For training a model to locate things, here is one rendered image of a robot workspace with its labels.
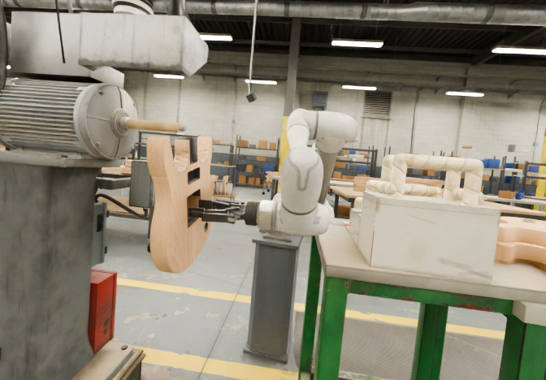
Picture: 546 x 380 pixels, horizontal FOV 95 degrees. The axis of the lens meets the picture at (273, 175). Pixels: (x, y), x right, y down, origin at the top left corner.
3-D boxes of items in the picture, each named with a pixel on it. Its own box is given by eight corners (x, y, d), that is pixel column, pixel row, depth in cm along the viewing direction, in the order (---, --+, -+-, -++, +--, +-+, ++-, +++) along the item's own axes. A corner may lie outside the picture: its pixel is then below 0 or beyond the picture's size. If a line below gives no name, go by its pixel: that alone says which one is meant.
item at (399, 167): (391, 197, 60) (396, 158, 60) (387, 196, 64) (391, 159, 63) (405, 199, 60) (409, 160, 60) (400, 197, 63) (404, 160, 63)
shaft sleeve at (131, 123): (125, 126, 83) (127, 117, 84) (131, 129, 87) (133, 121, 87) (176, 131, 82) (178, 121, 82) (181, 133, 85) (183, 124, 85)
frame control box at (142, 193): (86, 218, 103) (89, 156, 102) (122, 209, 125) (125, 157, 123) (142, 225, 101) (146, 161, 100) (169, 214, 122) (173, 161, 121)
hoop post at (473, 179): (466, 205, 58) (472, 165, 58) (458, 203, 61) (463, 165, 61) (482, 206, 58) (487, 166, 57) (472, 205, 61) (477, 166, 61)
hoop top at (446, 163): (394, 166, 60) (396, 152, 60) (390, 166, 63) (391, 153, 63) (485, 173, 58) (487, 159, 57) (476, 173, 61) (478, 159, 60)
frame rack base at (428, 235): (370, 267, 60) (378, 196, 59) (356, 247, 75) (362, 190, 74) (492, 283, 57) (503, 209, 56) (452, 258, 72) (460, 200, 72)
